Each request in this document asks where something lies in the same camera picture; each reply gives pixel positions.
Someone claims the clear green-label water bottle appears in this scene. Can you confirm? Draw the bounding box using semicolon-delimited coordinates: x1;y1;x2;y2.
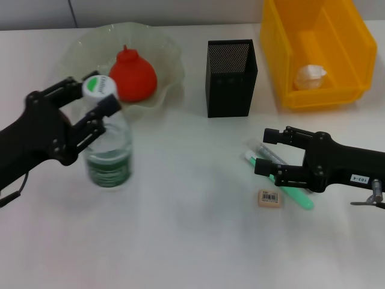
81;75;134;190

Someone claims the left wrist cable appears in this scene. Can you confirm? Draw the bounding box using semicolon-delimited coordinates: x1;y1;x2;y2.
0;173;29;208

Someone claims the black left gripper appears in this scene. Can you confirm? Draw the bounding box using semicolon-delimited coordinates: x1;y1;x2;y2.
0;70;123;193

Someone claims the black mesh pen holder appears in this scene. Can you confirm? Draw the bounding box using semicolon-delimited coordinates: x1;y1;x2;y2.
206;39;259;119

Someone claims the wrist cable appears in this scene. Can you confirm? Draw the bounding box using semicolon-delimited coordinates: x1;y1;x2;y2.
0;173;29;208
350;178;385;209

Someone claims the translucent green wavy fruit plate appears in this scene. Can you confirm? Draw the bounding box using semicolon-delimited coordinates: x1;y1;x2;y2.
57;22;185;113

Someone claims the gray pen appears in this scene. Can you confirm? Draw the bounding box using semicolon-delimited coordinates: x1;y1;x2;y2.
248;138;313;193

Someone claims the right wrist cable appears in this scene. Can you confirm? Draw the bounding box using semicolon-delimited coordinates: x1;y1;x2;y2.
350;178;385;209

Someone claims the red-orange fruit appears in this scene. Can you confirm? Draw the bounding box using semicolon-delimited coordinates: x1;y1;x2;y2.
108;45;158;103

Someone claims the yellow plastic bin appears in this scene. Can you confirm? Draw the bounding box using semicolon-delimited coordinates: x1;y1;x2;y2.
259;0;378;111

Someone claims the beige eraser with barcode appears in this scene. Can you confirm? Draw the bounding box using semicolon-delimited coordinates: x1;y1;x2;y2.
257;188;284;209

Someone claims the green pen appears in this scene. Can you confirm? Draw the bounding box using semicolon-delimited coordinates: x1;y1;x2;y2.
242;150;315;211

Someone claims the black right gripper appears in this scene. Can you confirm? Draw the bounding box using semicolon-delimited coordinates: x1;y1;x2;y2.
254;125;385;193

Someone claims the white paper ball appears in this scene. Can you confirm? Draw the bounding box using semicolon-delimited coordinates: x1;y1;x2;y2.
294;64;328;90

